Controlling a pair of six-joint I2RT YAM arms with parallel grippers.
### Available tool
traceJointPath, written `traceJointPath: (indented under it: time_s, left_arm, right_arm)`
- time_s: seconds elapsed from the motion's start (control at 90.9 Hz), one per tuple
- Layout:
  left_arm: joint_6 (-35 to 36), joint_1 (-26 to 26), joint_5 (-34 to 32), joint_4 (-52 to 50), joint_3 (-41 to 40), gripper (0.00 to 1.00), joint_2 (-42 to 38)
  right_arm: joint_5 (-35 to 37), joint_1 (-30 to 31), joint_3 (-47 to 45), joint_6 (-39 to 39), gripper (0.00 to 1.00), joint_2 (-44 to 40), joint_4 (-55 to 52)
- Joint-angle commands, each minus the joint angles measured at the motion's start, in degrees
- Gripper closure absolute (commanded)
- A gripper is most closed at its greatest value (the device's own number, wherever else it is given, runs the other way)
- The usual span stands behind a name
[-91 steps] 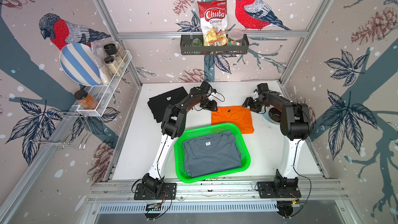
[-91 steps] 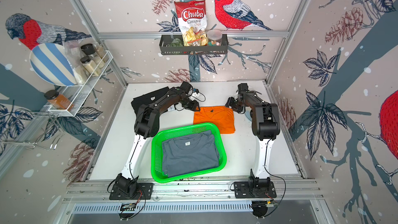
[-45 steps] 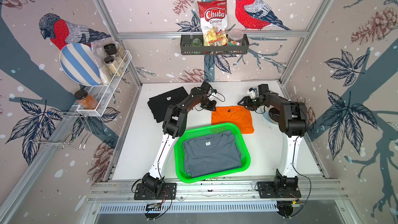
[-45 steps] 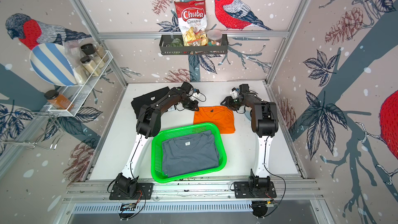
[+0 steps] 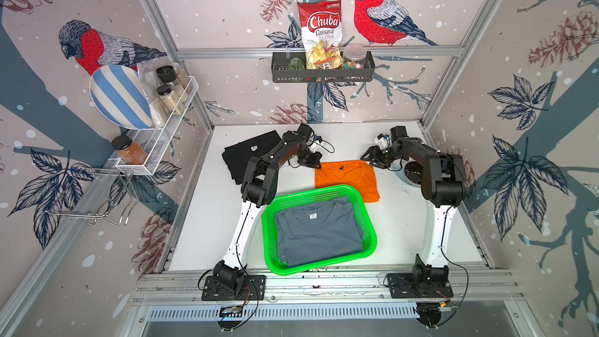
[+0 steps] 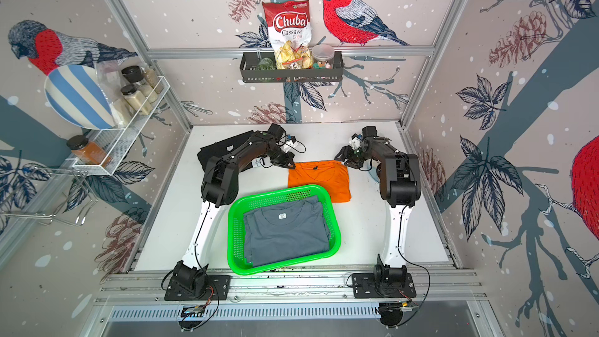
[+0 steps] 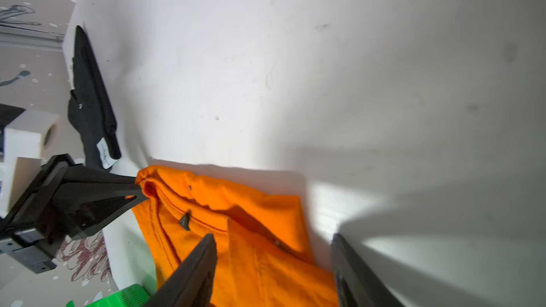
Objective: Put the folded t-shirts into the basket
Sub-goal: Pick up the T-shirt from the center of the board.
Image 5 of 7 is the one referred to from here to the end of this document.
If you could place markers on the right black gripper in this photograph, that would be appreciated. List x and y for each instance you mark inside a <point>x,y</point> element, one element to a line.
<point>372,153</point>

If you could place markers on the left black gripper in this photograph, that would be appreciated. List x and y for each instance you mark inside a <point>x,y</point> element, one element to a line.
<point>313,164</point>

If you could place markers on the orange t-shirt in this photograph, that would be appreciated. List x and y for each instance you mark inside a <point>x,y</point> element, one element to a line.
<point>357,174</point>

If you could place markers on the grey t-shirt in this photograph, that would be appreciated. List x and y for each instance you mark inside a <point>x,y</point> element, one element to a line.
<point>316,232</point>

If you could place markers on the black t-shirt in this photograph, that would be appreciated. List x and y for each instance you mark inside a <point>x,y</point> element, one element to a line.
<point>237,156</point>

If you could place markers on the green plastic basket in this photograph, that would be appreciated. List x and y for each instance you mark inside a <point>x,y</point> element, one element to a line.
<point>270,234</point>

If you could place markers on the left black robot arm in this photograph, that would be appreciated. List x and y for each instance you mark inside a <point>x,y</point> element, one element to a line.
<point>258,190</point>

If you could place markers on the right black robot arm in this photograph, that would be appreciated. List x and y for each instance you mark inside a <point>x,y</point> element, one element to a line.
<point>443,185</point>

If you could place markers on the white plate with dark centre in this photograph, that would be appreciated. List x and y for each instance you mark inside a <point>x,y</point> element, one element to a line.
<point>408,172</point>

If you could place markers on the green item in shelf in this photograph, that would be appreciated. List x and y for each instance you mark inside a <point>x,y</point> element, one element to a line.
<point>296,63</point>

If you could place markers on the clear lidded candy jar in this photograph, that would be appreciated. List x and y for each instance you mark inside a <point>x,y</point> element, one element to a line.
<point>354,56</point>

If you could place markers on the red Chuba chips bag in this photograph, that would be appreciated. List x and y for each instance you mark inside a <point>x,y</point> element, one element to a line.
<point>321,31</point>

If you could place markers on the beige spice jar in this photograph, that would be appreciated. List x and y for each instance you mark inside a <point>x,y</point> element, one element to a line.
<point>170,99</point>

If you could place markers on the black lid spice jar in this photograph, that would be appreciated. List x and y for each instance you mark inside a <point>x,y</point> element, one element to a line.
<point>167,74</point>

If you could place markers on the orange spice jar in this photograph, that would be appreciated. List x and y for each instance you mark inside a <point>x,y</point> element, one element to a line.
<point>129,151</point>

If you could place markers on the clear plastic bag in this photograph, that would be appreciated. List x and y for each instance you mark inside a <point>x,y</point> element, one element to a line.
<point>149,81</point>

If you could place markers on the blue striped plate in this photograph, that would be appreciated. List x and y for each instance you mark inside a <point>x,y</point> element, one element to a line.
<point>115,91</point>

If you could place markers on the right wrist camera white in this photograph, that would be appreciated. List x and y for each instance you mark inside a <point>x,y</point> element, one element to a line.
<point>383,141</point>

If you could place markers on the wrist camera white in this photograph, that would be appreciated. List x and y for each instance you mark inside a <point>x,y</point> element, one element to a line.
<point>315,142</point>
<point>383,141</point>

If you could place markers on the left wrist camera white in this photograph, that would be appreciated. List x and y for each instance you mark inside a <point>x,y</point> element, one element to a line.
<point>315,142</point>

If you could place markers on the black wall shelf basket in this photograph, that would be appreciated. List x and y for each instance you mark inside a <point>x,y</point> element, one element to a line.
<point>281,73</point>

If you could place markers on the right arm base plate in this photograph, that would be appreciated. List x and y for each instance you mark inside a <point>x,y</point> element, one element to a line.
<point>404,286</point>

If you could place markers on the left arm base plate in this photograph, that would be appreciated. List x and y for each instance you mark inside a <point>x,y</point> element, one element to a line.
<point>252,288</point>

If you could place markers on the chrome wire hook rack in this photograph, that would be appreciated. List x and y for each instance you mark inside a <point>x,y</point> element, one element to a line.
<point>110,198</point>

